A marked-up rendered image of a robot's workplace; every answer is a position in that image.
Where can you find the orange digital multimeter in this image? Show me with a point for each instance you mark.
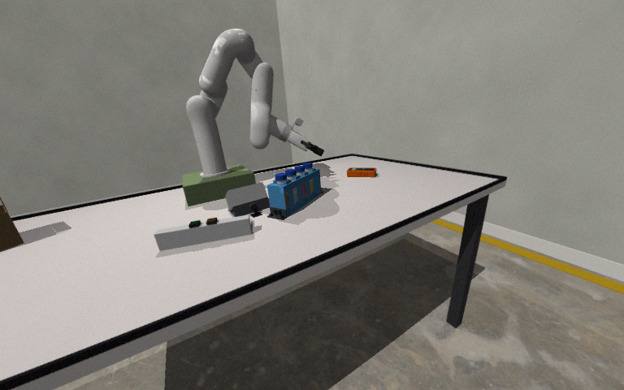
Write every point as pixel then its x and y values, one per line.
pixel 361 172

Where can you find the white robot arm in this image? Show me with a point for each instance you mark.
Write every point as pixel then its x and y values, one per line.
pixel 202 110

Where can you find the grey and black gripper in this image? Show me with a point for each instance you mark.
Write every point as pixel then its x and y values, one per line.
pixel 301 142

